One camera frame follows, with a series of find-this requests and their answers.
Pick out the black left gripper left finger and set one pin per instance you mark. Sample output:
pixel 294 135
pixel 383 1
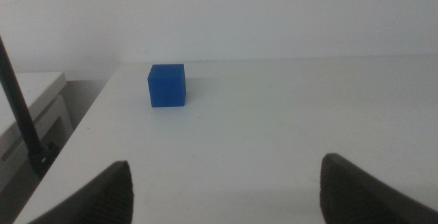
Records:
pixel 102 203

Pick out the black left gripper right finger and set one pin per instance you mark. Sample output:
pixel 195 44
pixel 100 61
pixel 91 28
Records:
pixel 352 200

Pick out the blue cube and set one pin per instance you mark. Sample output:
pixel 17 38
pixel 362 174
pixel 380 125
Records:
pixel 167 87

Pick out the black clamped stand pole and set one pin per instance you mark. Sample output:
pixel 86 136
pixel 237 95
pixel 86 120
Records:
pixel 20 114

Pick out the white side cabinet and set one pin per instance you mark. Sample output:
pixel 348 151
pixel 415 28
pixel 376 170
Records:
pixel 44 87

